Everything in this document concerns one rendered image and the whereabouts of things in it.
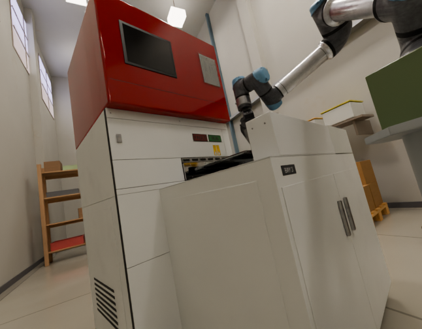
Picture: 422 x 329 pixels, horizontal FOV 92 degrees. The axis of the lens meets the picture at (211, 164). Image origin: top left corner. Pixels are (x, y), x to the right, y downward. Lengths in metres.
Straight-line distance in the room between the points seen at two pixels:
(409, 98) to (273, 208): 0.42
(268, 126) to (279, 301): 0.49
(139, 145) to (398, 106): 0.95
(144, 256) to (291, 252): 0.63
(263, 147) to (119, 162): 0.63
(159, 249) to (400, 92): 1.00
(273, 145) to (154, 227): 0.66
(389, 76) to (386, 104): 0.07
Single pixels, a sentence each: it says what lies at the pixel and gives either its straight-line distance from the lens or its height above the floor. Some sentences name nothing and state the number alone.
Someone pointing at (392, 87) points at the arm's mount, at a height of 0.92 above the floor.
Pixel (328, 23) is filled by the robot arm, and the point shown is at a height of 1.33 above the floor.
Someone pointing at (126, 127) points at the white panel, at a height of 1.13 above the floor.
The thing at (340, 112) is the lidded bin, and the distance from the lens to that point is 3.67.
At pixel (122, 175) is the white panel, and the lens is 0.98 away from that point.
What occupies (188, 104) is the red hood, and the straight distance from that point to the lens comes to 1.25.
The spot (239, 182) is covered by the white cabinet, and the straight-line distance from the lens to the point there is 0.64.
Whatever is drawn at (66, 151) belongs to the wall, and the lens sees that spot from 9.75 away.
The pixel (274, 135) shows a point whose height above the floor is 0.88.
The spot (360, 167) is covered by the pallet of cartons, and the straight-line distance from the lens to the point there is 3.30.
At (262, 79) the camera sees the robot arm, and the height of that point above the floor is 1.21.
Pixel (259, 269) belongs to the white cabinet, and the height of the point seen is 0.51.
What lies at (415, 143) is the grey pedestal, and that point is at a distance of 0.69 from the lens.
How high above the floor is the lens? 0.75
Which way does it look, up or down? 8 degrees up
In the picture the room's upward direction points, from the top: 11 degrees counter-clockwise
